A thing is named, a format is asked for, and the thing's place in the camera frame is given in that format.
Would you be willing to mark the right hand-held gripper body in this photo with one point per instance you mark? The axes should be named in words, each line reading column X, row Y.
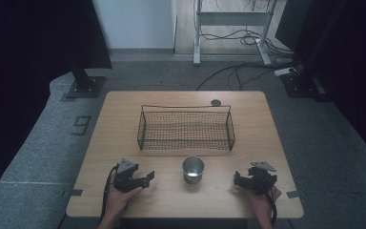
column 262, row 179

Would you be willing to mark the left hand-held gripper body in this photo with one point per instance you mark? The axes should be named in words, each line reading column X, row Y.
column 125, row 178

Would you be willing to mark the person's left hand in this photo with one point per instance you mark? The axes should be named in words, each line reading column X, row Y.
column 117, row 200

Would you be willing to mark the person's right hand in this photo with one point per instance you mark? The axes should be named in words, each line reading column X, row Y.
column 260, row 203

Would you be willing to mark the grey tape piece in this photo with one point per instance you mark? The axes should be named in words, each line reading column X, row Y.
column 293, row 194
column 75, row 192

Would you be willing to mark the metal cup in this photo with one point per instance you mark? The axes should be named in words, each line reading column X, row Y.
column 193, row 170

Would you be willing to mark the black round table grommet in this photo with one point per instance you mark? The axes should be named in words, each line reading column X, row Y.
column 215, row 102

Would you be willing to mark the white power strip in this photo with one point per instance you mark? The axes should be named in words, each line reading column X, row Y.
column 284, row 71

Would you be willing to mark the dark curtain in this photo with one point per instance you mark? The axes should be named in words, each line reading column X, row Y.
column 28, row 47
column 355, row 63

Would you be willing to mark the black stand with base plate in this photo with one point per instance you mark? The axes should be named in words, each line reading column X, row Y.
column 85, row 84
column 301, row 84

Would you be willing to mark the white metal desk frame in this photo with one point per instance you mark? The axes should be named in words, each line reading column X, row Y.
column 232, row 18

